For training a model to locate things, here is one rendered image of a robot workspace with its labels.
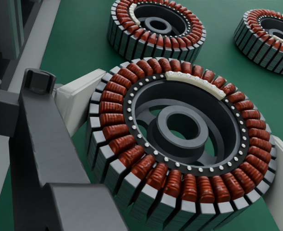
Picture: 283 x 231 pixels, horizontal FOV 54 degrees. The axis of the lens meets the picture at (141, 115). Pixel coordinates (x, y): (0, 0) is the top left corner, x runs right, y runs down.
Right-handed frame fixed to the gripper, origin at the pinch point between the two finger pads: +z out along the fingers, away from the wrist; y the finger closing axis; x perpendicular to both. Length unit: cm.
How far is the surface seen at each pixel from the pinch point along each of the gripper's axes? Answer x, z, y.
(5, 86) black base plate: -3.6, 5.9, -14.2
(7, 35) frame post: 0.5, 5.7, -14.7
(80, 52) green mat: 0.0, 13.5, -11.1
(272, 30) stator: 10.4, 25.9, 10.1
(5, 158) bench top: -7.1, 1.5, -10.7
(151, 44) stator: 3.5, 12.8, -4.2
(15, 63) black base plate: -2.1, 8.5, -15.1
